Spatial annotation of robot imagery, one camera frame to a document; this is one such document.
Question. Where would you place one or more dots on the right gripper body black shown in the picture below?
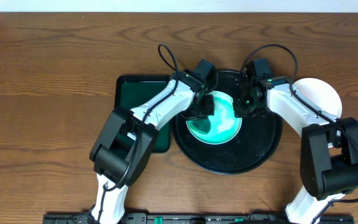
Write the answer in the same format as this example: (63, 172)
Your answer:
(246, 106)

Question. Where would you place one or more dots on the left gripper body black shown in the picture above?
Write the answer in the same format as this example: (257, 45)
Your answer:
(205, 107)

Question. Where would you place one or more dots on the green scrubbing sponge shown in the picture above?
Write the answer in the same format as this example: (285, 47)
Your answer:
(201, 126)

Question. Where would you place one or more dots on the white plate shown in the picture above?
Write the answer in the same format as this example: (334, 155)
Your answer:
(224, 125)
(322, 94)

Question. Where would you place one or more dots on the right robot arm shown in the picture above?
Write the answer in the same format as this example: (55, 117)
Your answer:
(329, 145)

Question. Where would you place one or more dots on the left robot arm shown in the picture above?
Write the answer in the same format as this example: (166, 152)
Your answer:
(126, 141)

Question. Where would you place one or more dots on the black round tray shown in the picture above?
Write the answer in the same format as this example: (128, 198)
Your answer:
(255, 142)

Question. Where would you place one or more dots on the black rectangular tray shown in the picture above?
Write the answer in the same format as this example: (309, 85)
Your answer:
(134, 90)

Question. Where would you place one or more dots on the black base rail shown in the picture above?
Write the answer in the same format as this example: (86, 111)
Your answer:
(257, 216)

